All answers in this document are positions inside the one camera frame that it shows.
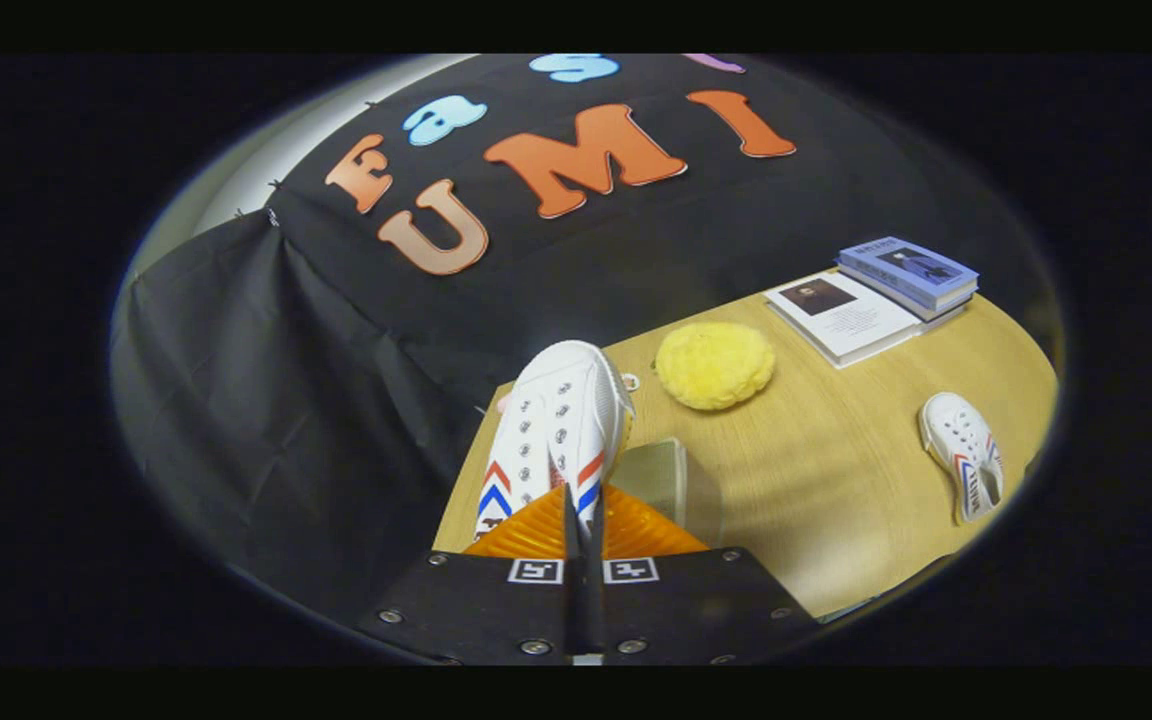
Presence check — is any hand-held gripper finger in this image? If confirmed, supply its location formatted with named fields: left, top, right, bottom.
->
left=356, top=485, right=587, bottom=666
left=586, top=485, right=822, bottom=666

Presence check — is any white striped sneaker shoe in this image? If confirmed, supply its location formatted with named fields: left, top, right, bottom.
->
left=917, top=391, right=1008, bottom=527
left=473, top=340, right=637, bottom=542

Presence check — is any pink and green plush toy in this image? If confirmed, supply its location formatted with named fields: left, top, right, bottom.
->
left=494, top=372, right=641, bottom=414

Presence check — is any yellow round plush cushion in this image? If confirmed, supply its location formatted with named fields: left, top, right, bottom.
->
left=653, top=320, right=778, bottom=412

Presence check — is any black backdrop cloth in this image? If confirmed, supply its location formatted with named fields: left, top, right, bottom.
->
left=111, top=53, right=1042, bottom=623

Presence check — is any white book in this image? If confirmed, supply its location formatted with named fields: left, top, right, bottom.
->
left=763, top=270, right=928, bottom=370

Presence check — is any blue book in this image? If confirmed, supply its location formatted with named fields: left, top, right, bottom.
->
left=835, top=235, right=980, bottom=322

